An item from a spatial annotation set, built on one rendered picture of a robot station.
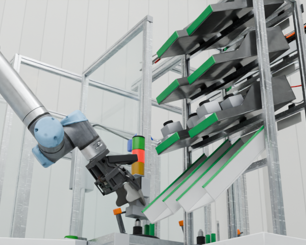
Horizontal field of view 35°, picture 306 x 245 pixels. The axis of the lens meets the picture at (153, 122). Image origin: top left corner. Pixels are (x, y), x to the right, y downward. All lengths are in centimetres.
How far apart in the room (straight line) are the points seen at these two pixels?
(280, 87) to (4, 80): 76
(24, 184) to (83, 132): 111
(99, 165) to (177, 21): 406
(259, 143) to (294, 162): 380
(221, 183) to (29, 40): 428
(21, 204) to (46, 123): 123
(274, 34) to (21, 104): 73
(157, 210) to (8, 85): 54
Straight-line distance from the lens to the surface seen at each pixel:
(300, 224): 484
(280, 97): 133
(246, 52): 132
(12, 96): 139
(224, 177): 112
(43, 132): 132
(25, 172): 257
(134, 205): 152
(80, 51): 513
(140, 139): 184
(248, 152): 118
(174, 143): 130
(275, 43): 141
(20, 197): 253
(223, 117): 118
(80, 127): 147
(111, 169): 151
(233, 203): 152
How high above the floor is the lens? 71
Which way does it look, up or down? 24 degrees up
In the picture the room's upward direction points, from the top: 1 degrees clockwise
